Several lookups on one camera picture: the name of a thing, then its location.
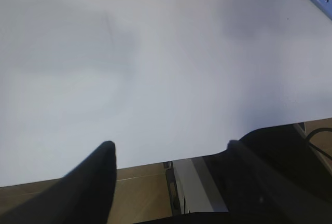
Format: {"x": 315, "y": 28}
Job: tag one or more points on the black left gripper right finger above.
{"x": 254, "y": 192}

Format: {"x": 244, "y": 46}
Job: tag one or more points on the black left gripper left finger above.
{"x": 84, "y": 195}

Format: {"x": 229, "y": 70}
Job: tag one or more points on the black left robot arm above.
{"x": 317, "y": 181}

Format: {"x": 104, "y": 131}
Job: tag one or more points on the white table leg frame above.
{"x": 192, "y": 189}

